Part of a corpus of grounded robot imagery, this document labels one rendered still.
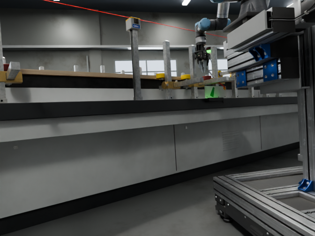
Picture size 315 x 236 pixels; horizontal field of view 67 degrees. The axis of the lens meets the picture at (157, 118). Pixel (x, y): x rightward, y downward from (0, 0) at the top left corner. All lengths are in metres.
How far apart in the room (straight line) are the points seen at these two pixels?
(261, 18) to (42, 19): 6.73
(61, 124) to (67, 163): 0.33
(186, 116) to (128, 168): 0.58
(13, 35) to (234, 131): 6.20
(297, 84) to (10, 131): 1.32
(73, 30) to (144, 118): 5.79
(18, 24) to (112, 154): 6.13
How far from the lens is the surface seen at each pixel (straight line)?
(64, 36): 7.15
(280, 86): 1.28
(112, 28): 7.17
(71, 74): 1.58
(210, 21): 1.77
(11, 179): 1.56
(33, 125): 1.34
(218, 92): 2.03
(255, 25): 1.01
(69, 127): 1.38
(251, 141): 2.81
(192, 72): 1.87
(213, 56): 2.07
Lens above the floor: 0.62
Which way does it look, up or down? 1 degrees down
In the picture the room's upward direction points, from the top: 3 degrees counter-clockwise
